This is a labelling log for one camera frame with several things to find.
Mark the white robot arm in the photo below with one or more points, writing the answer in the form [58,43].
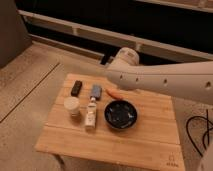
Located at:
[192,81]

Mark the blue sponge block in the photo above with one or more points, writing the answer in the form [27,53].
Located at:
[96,91]

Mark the black rectangular block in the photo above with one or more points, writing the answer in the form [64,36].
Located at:
[76,88]

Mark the dark blue bowl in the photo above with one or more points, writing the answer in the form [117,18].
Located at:
[120,114]

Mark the white lotion bottle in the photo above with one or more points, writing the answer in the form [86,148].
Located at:
[90,119]

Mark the white lidded cup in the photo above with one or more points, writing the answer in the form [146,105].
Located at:
[72,105]

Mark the wooden folding table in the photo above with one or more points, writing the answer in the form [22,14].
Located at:
[152,142]

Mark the white window railing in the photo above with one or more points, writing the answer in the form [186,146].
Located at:
[162,50]

